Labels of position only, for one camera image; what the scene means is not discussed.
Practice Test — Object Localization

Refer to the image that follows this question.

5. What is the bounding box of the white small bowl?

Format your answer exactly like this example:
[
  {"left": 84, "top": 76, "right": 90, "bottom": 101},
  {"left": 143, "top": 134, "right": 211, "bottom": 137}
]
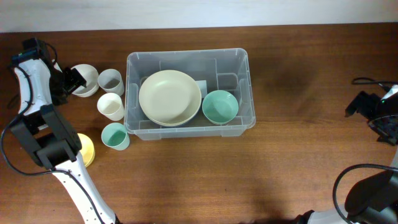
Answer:
[{"left": 72, "top": 64, "right": 99, "bottom": 98}]

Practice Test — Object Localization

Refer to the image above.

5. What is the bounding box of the grey cup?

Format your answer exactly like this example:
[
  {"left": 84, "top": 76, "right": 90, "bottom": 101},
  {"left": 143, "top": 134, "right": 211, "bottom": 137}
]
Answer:
[{"left": 98, "top": 68, "right": 125, "bottom": 96}]

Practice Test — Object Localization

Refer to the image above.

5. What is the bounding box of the cream cup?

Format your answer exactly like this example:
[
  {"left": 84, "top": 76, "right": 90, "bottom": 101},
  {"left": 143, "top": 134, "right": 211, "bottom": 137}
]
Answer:
[{"left": 97, "top": 93, "right": 124, "bottom": 121}]

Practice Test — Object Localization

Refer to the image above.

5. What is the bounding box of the yellow small bowl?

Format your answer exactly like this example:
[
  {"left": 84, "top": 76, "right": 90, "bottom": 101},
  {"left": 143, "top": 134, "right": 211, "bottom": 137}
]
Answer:
[{"left": 78, "top": 133, "right": 95, "bottom": 167}]

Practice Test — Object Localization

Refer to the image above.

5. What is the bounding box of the mint green cup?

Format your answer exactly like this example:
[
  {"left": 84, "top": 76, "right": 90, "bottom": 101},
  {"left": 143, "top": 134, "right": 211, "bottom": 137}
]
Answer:
[{"left": 101, "top": 123, "right": 130, "bottom": 151}]

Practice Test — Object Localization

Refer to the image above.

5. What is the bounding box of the beige bowl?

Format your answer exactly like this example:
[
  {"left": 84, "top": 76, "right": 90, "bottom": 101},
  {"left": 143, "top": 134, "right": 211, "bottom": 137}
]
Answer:
[
  {"left": 139, "top": 70, "right": 202, "bottom": 111},
  {"left": 143, "top": 108, "right": 200, "bottom": 127}
]

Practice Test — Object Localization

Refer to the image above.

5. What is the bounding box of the mint green small bowl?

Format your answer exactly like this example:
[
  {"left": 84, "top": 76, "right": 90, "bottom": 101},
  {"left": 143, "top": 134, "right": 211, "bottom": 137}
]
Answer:
[{"left": 202, "top": 90, "right": 239, "bottom": 125}]

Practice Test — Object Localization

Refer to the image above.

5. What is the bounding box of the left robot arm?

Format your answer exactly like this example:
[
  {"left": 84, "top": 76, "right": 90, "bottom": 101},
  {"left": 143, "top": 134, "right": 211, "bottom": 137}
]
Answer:
[{"left": 4, "top": 37, "right": 119, "bottom": 224}]

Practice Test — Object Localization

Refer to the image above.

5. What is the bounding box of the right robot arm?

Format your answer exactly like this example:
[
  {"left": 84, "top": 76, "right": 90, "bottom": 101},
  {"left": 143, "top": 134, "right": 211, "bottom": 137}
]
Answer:
[{"left": 292, "top": 82, "right": 397, "bottom": 223}]

